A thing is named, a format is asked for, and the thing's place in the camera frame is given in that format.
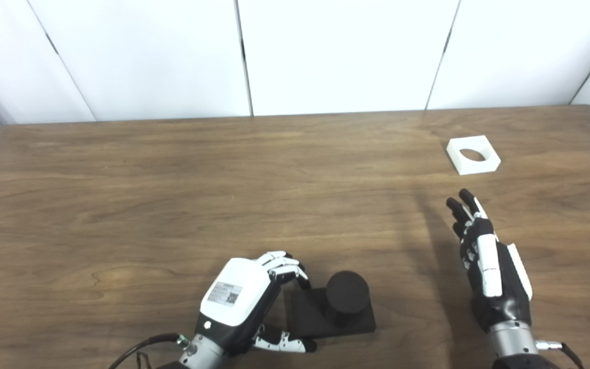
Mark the white square piece with hole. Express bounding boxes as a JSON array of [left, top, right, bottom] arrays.
[[446, 135, 501, 176]]

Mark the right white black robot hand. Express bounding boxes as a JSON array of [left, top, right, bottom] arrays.
[[446, 189, 534, 334]]

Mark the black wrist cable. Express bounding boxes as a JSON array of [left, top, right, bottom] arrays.
[[108, 333, 188, 369], [536, 340, 585, 369]]

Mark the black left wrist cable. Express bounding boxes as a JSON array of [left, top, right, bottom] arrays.
[[108, 333, 188, 369]]

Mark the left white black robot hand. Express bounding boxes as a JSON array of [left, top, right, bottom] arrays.
[[194, 251, 318, 358]]

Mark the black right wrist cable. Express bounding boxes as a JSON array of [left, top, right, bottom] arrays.
[[536, 340, 585, 369]]

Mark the black peg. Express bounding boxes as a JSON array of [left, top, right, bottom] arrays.
[[283, 271, 377, 339]]

